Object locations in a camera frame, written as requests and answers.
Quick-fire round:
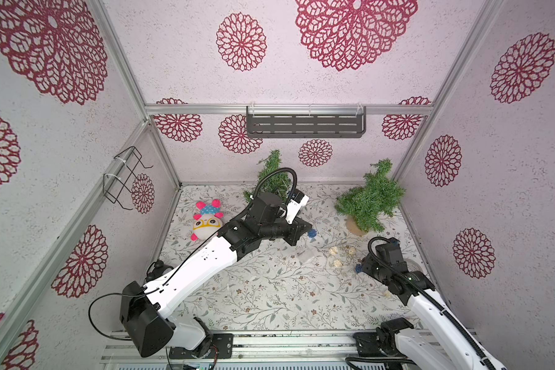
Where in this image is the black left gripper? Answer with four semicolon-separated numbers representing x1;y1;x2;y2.
259;213;312;246

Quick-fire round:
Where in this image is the clear plastic battery box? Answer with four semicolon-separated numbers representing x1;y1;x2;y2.
298;250;316;265

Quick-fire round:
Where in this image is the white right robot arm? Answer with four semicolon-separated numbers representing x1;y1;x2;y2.
345;236;506;369

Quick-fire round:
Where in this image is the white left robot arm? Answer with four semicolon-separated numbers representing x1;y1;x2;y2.
118;167;312;358

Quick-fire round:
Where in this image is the left small green christmas tree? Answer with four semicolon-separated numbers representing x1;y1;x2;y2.
257;150;292;202

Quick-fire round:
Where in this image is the small green christmas tree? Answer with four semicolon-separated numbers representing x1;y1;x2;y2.
335;158;405;233
257;150;292;202

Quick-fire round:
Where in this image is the right small green christmas tree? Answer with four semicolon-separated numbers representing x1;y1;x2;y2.
335;158;405;233

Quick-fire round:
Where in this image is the white pink plush toy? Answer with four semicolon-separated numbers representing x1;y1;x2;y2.
191;199;224;241

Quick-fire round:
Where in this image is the black alarm clock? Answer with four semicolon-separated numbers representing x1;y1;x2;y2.
145;260;174;283

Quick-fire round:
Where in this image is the grey wall shelf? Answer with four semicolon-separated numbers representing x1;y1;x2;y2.
245;106;366;139

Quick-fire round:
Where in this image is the metal base rail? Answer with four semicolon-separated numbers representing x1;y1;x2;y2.
99;330;381;369

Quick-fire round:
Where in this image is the black wire wall rack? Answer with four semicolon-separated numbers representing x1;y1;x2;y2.
102;146;155;214

